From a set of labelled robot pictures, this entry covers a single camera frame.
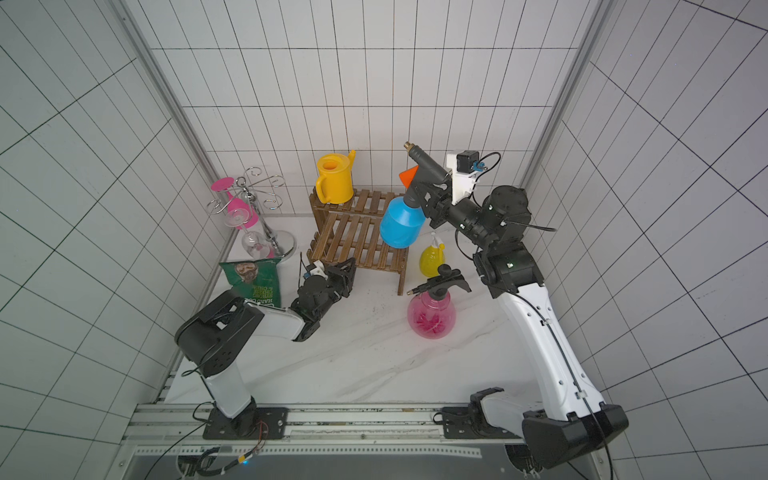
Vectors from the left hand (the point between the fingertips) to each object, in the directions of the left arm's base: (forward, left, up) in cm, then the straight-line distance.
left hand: (358, 262), depth 89 cm
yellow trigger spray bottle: (+5, -24, -3) cm, 24 cm away
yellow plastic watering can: (+12, +6, +21) cm, 25 cm away
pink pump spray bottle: (-14, -22, -6) cm, 27 cm away
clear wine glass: (+6, +33, +1) cm, 34 cm away
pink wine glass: (+20, +43, +14) cm, 49 cm away
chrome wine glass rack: (+16, +31, -12) cm, 37 cm away
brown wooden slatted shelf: (+13, +3, 0) cm, 13 cm away
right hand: (-6, -13, +36) cm, 39 cm away
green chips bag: (-3, +33, -6) cm, 34 cm away
